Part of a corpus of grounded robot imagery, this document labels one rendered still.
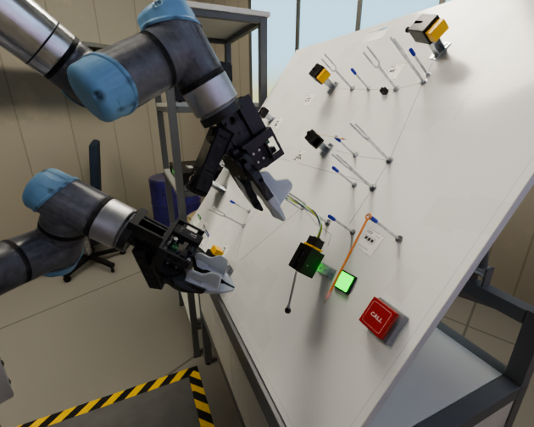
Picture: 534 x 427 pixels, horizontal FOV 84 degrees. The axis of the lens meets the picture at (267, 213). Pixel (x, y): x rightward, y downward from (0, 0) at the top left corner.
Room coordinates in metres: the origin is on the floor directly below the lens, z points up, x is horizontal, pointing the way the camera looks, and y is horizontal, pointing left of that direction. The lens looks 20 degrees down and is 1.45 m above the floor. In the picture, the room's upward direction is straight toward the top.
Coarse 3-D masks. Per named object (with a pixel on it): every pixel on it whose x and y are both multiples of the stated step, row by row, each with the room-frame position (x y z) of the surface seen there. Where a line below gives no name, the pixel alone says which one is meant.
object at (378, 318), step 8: (376, 304) 0.42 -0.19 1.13; (384, 304) 0.41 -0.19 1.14; (368, 312) 0.42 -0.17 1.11; (376, 312) 0.41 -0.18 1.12; (384, 312) 0.40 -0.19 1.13; (392, 312) 0.40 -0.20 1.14; (360, 320) 0.42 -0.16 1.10; (368, 320) 0.41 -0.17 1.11; (376, 320) 0.40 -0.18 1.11; (384, 320) 0.39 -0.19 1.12; (392, 320) 0.39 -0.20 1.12; (368, 328) 0.40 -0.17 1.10; (376, 328) 0.39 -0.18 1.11; (384, 328) 0.39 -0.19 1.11; (384, 336) 0.38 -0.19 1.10
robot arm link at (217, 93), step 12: (204, 84) 0.46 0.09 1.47; (216, 84) 0.47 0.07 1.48; (228, 84) 0.48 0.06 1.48; (192, 96) 0.47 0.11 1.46; (204, 96) 0.46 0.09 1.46; (216, 96) 0.46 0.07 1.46; (228, 96) 0.47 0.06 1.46; (192, 108) 0.48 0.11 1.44; (204, 108) 0.47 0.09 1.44; (216, 108) 0.47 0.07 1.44
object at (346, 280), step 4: (344, 272) 0.54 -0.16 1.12; (340, 276) 0.54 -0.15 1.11; (344, 276) 0.53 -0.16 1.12; (348, 276) 0.52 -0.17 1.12; (352, 276) 0.52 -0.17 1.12; (340, 280) 0.53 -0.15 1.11; (344, 280) 0.52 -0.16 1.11; (348, 280) 0.52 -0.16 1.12; (352, 280) 0.52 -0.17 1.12; (336, 284) 0.53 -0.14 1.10; (340, 284) 0.52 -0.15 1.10; (344, 284) 0.52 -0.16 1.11; (348, 284) 0.51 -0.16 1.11; (352, 284) 0.51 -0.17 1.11; (340, 288) 0.52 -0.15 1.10; (344, 288) 0.51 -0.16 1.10; (348, 288) 0.51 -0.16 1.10; (344, 292) 0.51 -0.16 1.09; (348, 292) 0.51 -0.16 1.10
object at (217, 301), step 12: (216, 300) 0.82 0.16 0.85; (228, 312) 0.74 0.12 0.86; (228, 324) 0.70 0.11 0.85; (240, 336) 0.64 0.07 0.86; (240, 348) 0.61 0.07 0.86; (240, 360) 0.61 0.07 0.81; (252, 360) 0.56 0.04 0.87; (252, 372) 0.53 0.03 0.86; (252, 384) 0.53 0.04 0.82; (264, 384) 0.49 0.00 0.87; (264, 396) 0.46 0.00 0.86; (264, 408) 0.46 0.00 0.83; (276, 408) 0.44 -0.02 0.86; (276, 420) 0.41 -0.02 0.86
